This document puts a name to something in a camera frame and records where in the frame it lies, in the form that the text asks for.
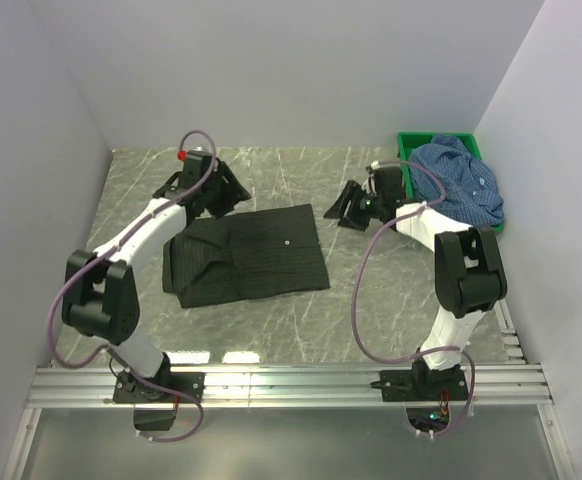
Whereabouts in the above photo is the green plastic bin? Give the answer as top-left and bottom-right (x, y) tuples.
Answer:
(396, 130), (506, 239)

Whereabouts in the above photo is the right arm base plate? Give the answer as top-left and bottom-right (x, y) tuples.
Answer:
(370, 368), (472, 439)

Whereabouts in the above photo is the black pinstripe long sleeve shirt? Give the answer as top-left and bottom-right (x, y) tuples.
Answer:
(162, 204), (330, 309)

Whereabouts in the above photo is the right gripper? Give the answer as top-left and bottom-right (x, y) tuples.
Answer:
(323, 182), (384, 234)

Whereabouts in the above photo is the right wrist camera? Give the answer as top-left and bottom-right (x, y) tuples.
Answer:
(362, 161), (381, 195)

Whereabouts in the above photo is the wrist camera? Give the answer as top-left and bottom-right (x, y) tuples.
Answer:
(362, 161), (381, 195)
(177, 148), (208, 162)

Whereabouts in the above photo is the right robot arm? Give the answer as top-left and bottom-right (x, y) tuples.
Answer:
(324, 161), (507, 402)

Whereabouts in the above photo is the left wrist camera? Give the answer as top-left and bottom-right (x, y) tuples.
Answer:
(177, 148), (208, 162)

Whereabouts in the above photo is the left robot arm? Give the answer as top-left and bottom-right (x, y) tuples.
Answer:
(53, 150), (250, 402)

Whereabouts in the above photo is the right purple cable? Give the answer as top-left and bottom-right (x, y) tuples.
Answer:
(350, 158), (474, 434)

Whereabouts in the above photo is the blue checked long sleeve shirt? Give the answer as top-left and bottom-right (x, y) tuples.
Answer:
(408, 132), (505, 227)

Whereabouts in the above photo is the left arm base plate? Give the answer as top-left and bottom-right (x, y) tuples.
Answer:
(112, 371), (205, 433)

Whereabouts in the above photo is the aluminium mounting rail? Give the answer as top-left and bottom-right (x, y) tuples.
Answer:
(0, 239), (572, 480)

